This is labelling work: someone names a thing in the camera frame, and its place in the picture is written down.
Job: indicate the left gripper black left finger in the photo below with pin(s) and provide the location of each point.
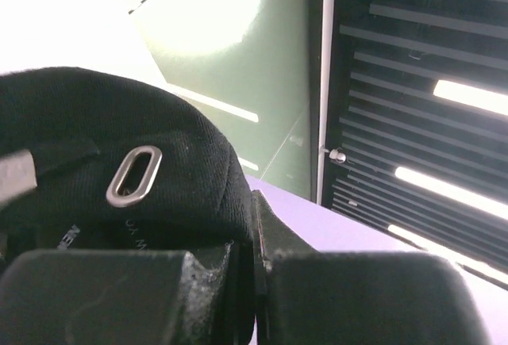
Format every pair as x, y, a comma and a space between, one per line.
127, 297

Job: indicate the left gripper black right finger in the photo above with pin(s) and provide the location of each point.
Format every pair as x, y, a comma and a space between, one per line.
304, 296

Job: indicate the black baseball cap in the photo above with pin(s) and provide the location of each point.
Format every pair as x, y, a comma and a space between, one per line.
79, 125

